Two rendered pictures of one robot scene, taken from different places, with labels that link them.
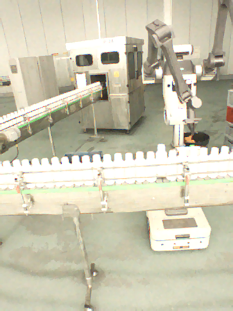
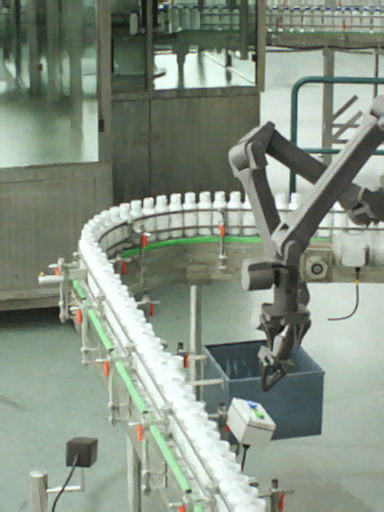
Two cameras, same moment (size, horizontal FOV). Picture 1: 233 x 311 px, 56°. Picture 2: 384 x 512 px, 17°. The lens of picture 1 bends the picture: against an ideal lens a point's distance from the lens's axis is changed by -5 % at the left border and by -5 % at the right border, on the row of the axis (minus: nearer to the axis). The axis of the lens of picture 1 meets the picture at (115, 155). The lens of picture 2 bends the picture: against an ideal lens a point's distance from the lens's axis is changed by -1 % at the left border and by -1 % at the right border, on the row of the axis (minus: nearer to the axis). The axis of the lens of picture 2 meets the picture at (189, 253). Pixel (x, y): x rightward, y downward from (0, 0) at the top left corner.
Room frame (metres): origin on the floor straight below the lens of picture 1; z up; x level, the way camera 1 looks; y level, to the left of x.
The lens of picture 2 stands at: (0.12, -3.35, 2.52)
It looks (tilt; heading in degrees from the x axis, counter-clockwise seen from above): 18 degrees down; 72
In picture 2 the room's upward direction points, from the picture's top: straight up
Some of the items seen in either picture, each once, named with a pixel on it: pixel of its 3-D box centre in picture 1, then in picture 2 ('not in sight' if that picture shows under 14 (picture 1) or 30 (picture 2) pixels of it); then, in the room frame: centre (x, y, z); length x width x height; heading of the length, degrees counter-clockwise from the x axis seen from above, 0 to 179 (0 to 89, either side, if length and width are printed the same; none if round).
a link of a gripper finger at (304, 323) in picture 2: not in sight; (292, 330); (1.22, -0.72, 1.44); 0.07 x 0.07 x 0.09; 86
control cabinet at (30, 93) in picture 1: (28, 89); not in sight; (7.01, 2.49, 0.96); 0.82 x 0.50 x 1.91; 158
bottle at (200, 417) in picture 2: (213, 162); (199, 444); (1.06, -0.54, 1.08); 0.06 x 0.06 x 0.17
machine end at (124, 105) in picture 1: (111, 84); not in sight; (5.61, -0.08, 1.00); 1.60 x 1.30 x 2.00; 158
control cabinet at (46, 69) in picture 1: (45, 85); not in sight; (7.85, 2.15, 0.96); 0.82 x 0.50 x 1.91; 158
